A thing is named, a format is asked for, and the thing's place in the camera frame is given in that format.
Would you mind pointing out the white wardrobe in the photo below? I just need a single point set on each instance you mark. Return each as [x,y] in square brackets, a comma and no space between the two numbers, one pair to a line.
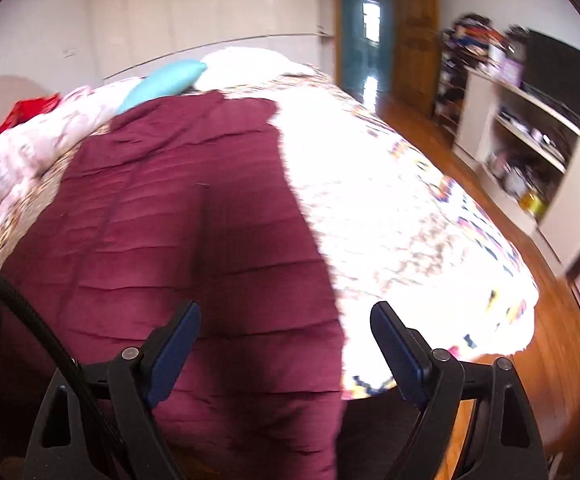
[204,10]

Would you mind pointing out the beige headboard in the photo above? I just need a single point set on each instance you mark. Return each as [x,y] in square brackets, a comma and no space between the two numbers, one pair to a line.
[4,89]

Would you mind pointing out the teal doorway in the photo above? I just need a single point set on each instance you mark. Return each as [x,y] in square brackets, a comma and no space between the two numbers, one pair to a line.
[365,25]

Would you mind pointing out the cluttered shoe rack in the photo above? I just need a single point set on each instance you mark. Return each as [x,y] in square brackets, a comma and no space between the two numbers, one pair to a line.
[462,70]

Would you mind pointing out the red cloth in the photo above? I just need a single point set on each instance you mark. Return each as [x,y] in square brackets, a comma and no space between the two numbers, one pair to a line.
[24,112]

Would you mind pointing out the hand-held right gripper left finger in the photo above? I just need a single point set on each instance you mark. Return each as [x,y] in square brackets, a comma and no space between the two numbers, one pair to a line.
[172,352]

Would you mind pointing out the black television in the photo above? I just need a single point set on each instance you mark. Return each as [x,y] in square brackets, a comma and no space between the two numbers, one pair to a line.
[565,72]

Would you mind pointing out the pink white quilt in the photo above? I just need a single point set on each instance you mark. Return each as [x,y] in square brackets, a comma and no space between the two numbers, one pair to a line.
[24,155]

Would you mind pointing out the white shelf cabinet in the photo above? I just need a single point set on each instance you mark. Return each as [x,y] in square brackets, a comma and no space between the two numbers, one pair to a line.
[545,160]

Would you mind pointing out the maroon puffer coat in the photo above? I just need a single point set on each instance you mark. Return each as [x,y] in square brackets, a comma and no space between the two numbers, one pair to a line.
[169,240]

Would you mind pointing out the teal pillow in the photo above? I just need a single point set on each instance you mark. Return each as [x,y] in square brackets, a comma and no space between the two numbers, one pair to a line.
[162,82]

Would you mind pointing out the printed bedspread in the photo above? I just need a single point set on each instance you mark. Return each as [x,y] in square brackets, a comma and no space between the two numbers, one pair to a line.
[395,200]

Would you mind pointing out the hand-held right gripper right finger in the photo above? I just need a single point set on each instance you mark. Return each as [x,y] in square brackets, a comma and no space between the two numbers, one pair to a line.
[400,352]

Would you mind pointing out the yellow container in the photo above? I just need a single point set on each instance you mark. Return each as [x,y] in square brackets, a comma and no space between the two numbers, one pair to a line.
[534,203]

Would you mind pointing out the white pillow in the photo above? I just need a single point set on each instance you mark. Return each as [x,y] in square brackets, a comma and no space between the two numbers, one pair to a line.
[242,65]

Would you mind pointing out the wooden door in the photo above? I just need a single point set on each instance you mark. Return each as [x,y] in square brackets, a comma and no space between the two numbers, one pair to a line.
[415,35]

